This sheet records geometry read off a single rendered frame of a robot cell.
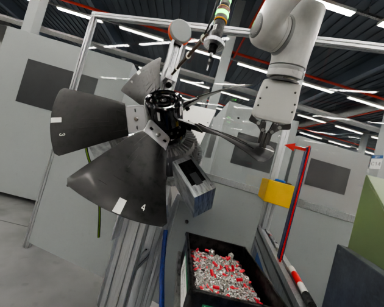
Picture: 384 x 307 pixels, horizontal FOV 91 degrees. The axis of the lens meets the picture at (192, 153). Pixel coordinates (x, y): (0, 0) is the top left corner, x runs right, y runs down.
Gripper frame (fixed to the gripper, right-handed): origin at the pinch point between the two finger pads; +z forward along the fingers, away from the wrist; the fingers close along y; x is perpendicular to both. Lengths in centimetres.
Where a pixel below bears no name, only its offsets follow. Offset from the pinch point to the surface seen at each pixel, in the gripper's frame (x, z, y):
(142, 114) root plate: -1.8, 1.6, 38.4
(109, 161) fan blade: 19.8, 10.6, 32.8
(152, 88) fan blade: -13.2, -7.4, 42.1
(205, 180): 2.4, 15.6, 12.7
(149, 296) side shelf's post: -27, 110, 32
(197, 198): 6.6, 19.6, 13.0
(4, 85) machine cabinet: -118, 23, 295
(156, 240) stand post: -19, 62, 32
